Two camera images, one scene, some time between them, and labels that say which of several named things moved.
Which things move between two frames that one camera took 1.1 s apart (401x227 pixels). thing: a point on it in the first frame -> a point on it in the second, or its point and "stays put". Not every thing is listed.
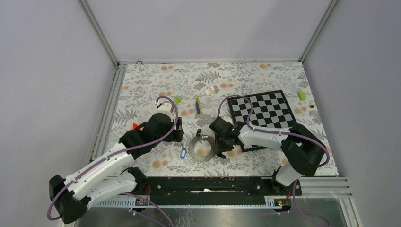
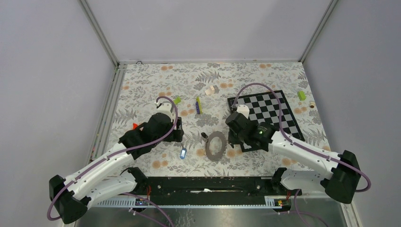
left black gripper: [176, 135] stays put
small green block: [301, 95] stays put
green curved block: [177, 100] stays put
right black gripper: [220, 147] -> [231, 140]
